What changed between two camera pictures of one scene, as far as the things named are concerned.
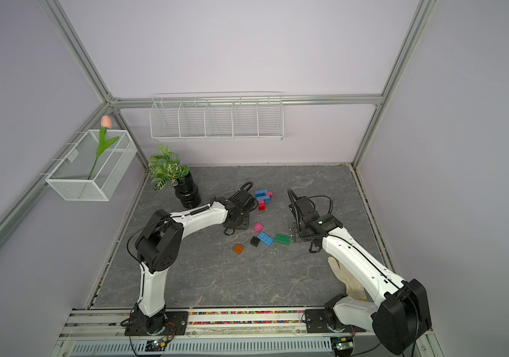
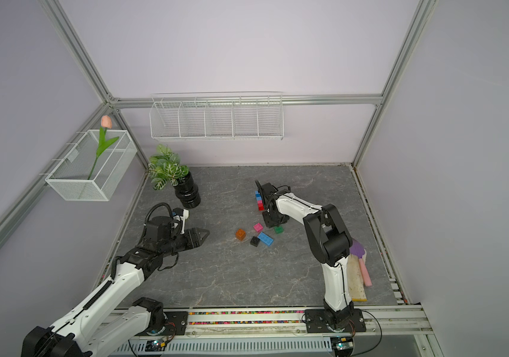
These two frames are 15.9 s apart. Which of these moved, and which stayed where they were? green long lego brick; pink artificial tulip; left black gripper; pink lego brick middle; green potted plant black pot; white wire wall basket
Moved: green long lego brick; left black gripper
Stayed: white wire wall basket; pink artificial tulip; green potted plant black pot; pink lego brick middle
